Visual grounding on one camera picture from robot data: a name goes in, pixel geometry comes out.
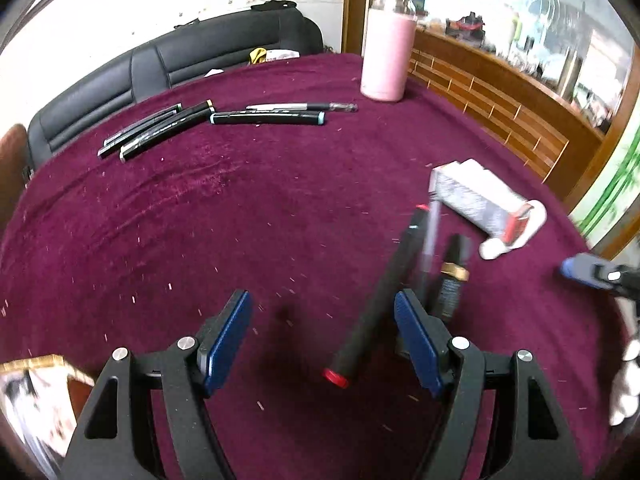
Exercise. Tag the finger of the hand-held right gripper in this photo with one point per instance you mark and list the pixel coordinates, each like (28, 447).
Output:
(577, 267)

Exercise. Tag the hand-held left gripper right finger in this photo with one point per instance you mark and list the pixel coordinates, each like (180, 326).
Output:
(417, 342)

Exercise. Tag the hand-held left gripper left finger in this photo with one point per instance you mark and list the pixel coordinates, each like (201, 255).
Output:
(227, 340)

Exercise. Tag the black marker red caps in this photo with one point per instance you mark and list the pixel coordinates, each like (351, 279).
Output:
(380, 295)

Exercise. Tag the person's right hand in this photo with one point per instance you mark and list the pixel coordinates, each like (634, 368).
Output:
(627, 390)

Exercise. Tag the black tube gold band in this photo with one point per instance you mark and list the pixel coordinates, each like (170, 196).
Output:
(452, 285)

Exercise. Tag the green bamboo poster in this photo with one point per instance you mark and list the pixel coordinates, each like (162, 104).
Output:
(610, 195)

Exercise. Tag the clear thin pen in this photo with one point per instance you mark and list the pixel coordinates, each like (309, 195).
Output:
(429, 245)

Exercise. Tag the white carton red end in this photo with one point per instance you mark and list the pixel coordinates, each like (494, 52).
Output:
(475, 200)

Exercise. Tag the maroon table cloth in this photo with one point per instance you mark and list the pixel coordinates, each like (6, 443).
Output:
(225, 200)

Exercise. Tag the wooden cabinet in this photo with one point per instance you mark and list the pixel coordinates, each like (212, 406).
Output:
(500, 90)

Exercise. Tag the row of windowsill items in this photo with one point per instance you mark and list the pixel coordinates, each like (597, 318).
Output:
(540, 55)

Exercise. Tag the black marker cream cap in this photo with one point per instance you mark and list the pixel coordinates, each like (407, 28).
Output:
(167, 131)

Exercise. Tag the black marker teal caps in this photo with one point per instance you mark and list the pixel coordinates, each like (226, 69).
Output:
(267, 119)

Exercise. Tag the black marker green cap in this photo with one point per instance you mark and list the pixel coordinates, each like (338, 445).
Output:
(142, 131)

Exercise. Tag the silver black pen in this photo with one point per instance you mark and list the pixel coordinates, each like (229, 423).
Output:
(300, 107)

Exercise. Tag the white paper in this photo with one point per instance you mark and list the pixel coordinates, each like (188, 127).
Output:
(215, 72)

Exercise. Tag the brown chair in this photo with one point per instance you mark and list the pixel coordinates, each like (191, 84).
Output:
(10, 170)

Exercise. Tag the yellow item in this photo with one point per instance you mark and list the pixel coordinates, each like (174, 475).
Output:
(257, 56)

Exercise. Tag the black leather sofa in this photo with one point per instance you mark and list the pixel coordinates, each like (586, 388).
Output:
(150, 65)

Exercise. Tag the pink bottle clear lid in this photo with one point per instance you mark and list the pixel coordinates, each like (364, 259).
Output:
(387, 50)

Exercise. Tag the white printed packet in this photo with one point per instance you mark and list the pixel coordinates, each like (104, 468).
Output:
(282, 54)

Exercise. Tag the black bag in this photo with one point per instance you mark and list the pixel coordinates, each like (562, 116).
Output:
(272, 6)

